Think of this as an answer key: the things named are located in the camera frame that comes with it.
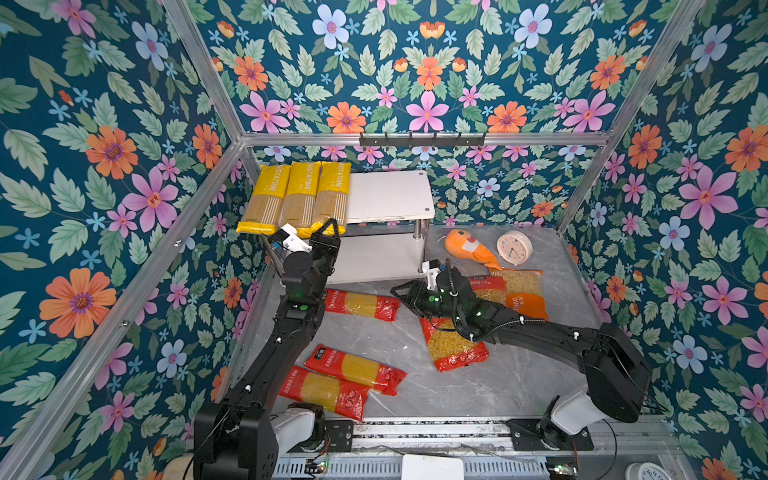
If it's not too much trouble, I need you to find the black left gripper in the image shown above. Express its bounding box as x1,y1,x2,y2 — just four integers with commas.
304,215,338,302

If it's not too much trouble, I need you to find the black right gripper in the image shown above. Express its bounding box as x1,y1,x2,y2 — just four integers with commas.
390,280,464,326

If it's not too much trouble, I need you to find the yellow spaghetti pack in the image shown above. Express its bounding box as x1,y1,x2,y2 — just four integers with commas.
278,162,321,238
310,161,351,235
236,165,291,235

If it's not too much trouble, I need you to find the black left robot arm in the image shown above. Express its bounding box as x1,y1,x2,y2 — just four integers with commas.
183,218,341,479

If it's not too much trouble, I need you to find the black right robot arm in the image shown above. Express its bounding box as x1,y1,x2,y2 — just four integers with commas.
390,268,651,450

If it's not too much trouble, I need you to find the white two-tier shelf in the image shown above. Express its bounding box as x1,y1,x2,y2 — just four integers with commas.
328,171,435,284

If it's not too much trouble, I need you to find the red spaghetti pack rear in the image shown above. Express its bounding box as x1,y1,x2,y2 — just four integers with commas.
325,289,401,322

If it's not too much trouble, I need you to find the red spaghetti pack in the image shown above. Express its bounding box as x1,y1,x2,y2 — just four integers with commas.
304,344,407,396
279,366,370,421
325,289,401,322

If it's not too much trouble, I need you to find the orange fish plush toy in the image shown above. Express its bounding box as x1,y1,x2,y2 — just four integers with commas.
444,229,502,271

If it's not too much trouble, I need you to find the red macaroni bag large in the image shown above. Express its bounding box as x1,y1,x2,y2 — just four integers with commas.
420,318,489,372

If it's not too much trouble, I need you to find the red macaroni bag small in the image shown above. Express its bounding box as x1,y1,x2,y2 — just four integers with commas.
469,275,508,304

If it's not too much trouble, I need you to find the red spaghetti pack middle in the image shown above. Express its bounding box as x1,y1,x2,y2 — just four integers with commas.
304,344,407,396

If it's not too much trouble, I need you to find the pink round alarm clock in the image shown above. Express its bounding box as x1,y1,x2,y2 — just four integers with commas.
496,230,534,266

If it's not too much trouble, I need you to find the orange macaroni bag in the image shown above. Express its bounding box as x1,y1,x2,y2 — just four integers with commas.
491,269,549,321

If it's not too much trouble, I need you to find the red spaghetti pack front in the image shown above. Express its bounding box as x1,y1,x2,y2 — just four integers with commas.
279,366,370,421

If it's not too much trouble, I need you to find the white box at bottom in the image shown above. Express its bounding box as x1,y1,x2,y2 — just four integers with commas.
401,454,465,480

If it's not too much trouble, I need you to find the beige cushion bottom left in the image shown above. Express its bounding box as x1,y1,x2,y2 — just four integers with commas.
162,454,194,480

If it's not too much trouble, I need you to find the white round device bottom right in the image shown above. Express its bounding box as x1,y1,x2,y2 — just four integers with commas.
624,462,672,480

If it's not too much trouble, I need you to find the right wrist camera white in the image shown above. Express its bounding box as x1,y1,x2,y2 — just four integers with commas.
421,259,442,291

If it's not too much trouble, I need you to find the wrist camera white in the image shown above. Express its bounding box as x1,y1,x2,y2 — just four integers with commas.
421,259,442,291
270,223,312,253

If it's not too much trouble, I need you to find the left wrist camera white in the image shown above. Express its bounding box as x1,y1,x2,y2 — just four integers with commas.
270,223,312,253

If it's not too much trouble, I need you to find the black hook rail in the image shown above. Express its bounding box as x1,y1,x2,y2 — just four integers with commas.
358,132,486,149

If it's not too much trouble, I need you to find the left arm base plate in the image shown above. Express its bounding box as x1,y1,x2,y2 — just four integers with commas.
296,420,355,455

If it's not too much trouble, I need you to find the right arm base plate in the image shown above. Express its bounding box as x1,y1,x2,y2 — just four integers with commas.
505,417,594,452

